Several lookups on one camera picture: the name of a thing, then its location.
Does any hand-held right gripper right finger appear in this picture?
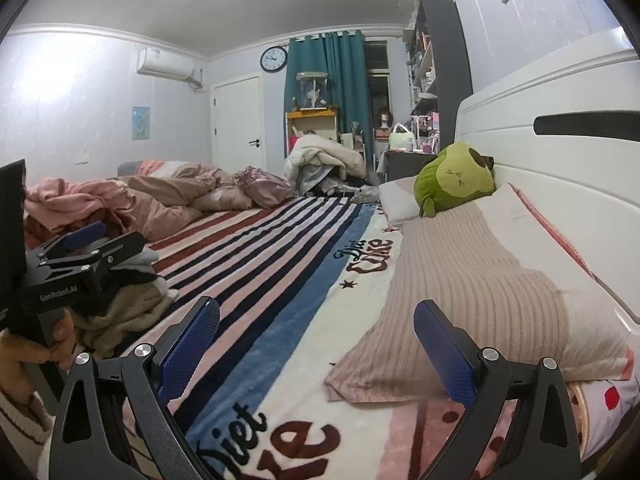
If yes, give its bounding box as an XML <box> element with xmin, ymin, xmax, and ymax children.
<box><xmin>413</xmin><ymin>299</ymin><xmax>583</xmax><ymax>480</ymax></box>

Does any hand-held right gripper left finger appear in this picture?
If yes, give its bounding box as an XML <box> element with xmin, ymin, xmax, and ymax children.
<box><xmin>49</xmin><ymin>296</ymin><xmax>221</xmax><ymax>480</ymax></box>

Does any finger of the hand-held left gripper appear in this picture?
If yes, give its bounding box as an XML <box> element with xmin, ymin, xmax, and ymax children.
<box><xmin>37</xmin><ymin>231</ymin><xmax>147</xmax><ymax>273</ymax></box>
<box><xmin>30</xmin><ymin>221</ymin><xmax>108</xmax><ymax>262</ymax></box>

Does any person's left forearm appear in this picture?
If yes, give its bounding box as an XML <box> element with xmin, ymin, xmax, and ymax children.
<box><xmin>0</xmin><ymin>390</ymin><xmax>57</xmax><ymax>478</ymax></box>

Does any beige clothes pile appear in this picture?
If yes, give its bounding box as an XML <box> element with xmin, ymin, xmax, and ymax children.
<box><xmin>75</xmin><ymin>270</ymin><xmax>178</xmax><ymax>357</ymax></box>

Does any person's left hand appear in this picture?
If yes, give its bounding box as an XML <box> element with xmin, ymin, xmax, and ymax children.
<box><xmin>0</xmin><ymin>309</ymin><xmax>77</xmax><ymax>407</ymax></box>

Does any white grey garment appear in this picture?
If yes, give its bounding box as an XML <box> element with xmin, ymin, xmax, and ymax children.
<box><xmin>112</xmin><ymin>249</ymin><xmax>179</xmax><ymax>302</ymax></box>

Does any tan pink duvet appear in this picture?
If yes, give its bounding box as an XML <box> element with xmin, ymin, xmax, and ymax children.
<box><xmin>117</xmin><ymin>160</ymin><xmax>253</xmax><ymax>242</ymax></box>

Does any beige knitted pillow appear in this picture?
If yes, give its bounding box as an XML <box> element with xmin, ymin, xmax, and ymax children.
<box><xmin>325</xmin><ymin>182</ymin><xmax>632</xmax><ymax>403</ymax></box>

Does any striped printed blanket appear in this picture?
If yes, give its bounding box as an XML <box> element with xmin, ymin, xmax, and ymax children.
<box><xmin>75</xmin><ymin>195</ymin><xmax>506</xmax><ymax>480</ymax></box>

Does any shiny pink bag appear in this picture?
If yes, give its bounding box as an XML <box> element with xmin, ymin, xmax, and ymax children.
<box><xmin>232</xmin><ymin>166</ymin><xmax>294</xmax><ymax>210</ymax></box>

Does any white pink pillow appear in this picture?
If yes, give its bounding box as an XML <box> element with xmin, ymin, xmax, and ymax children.
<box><xmin>377</xmin><ymin>177</ymin><xmax>426</xmax><ymax>227</ymax></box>

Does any white door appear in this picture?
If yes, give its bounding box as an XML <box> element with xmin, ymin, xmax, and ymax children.
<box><xmin>211</xmin><ymin>74</ymin><xmax>267</xmax><ymax>174</ymax></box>

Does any pink dotted sheet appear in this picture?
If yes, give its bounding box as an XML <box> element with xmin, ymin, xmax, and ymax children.
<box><xmin>395</xmin><ymin>375</ymin><xmax>640</xmax><ymax>480</ymax></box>

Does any green plush toy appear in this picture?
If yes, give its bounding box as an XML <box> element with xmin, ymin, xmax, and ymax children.
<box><xmin>413</xmin><ymin>142</ymin><xmax>497</xmax><ymax>218</ymax></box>

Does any white air conditioner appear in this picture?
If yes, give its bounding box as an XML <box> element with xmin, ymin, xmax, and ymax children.
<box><xmin>137</xmin><ymin>47</ymin><xmax>196</xmax><ymax>84</ymax></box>

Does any dark desk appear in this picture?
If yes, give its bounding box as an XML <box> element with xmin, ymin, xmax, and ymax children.
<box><xmin>377</xmin><ymin>147</ymin><xmax>442</xmax><ymax>187</ymax></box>

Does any white bed headboard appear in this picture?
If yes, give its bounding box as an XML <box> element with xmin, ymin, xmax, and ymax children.
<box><xmin>455</xmin><ymin>27</ymin><xmax>640</xmax><ymax>323</ymax></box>

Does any white green handbag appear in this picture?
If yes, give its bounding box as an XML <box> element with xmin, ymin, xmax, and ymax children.
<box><xmin>389</xmin><ymin>123</ymin><xmax>416</xmax><ymax>152</ymax></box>

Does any pink desk organizer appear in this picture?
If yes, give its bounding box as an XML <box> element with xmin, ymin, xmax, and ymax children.
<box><xmin>410</xmin><ymin>112</ymin><xmax>442</xmax><ymax>154</ymax></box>

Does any white quilt pile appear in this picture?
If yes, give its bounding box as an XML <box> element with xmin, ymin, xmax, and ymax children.
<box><xmin>285</xmin><ymin>132</ymin><xmax>369</xmax><ymax>196</ymax></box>

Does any yellow shelf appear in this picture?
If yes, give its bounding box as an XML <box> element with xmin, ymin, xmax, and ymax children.
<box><xmin>285</xmin><ymin>108</ymin><xmax>342</xmax><ymax>161</ymax></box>

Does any glass tank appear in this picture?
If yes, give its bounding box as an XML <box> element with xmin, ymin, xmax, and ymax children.
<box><xmin>296</xmin><ymin>72</ymin><xmax>331</xmax><ymax>110</ymax></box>

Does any teal curtain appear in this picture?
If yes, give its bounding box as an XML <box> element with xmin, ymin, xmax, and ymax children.
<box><xmin>284</xmin><ymin>30</ymin><xmax>373</xmax><ymax>162</ymax></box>

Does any window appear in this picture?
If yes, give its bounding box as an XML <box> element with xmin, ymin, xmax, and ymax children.
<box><xmin>367</xmin><ymin>40</ymin><xmax>391</xmax><ymax>127</ymax></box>

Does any dark tall bookshelf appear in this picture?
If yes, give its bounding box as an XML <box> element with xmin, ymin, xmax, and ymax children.
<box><xmin>402</xmin><ymin>0</ymin><xmax>474</xmax><ymax>117</ymax></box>

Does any small wall poster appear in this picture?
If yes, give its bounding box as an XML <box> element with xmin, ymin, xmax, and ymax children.
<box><xmin>132</xmin><ymin>106</ymin><xmax>152</xmax><ymax>140</ymax></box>

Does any round wall clock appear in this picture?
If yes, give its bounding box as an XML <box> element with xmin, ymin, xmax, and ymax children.
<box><xmin>260</xmin><ymin>46</ymin><xmax>289</xmax><ymax>74</ymax></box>

